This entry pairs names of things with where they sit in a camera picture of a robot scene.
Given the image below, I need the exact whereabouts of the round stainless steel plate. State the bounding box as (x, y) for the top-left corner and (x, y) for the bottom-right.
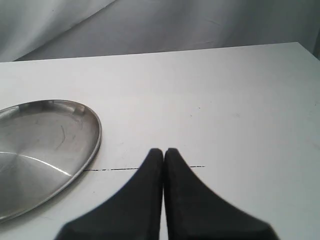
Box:
(0, 99), (102, 222)

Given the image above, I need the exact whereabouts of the grey backdrop cloth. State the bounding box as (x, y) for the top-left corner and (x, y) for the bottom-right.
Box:
(0, 0), (320, 62)

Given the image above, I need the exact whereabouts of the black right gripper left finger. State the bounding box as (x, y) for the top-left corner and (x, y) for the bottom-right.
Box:
(56, 148), (163, 240)

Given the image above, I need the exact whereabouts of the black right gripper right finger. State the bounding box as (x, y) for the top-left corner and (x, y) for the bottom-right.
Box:
(163, 148), (279, 240)

